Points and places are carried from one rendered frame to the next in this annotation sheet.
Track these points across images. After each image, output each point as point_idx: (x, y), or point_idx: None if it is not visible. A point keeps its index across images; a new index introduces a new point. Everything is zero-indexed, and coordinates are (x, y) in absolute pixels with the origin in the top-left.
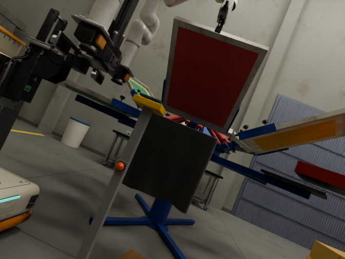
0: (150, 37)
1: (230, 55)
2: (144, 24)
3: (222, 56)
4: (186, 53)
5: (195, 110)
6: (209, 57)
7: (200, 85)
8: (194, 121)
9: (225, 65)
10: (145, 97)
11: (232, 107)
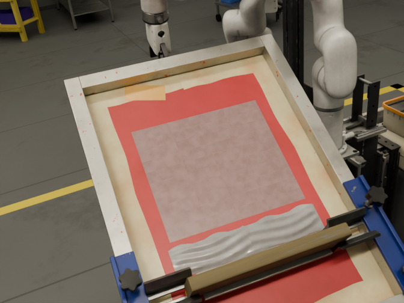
0: (321, 82)
1: (148, 104)
2: (314, 64)
3: (167, 107)
4: (258, 106)
5: (276, 301)
6: (201, 113)
7: (238, 193)
8: None
9: (160, 127)
10: None
11: None
